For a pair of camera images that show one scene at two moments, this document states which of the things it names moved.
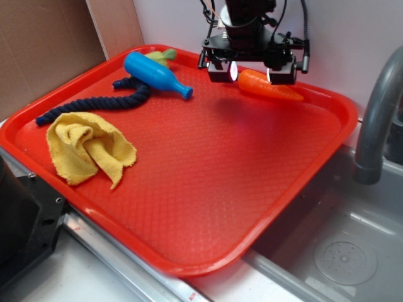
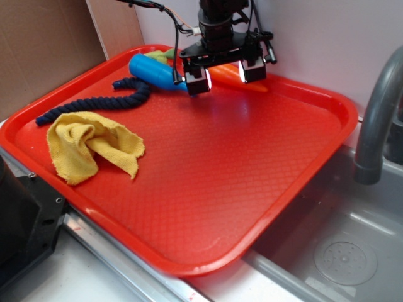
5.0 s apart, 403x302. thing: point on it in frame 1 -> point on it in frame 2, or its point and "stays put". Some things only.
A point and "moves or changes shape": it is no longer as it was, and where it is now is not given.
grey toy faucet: x=372 y=143 stays put
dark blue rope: x=106 y=103 stays put
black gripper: x=252 y=44 -> x=250 y=49
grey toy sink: x=338 y=240 stays put
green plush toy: x=162 y=57 stays put
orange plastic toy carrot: x=257 y=80 moves or changes shape
